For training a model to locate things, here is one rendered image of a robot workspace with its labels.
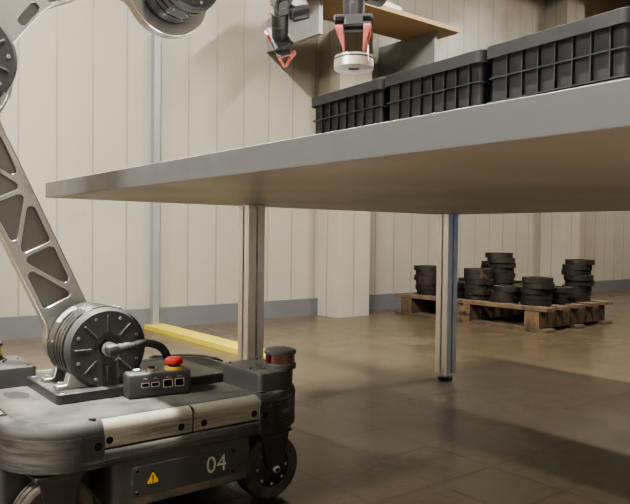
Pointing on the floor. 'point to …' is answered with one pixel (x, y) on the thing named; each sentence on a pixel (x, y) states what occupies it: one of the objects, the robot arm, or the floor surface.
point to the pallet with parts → (513, 296)
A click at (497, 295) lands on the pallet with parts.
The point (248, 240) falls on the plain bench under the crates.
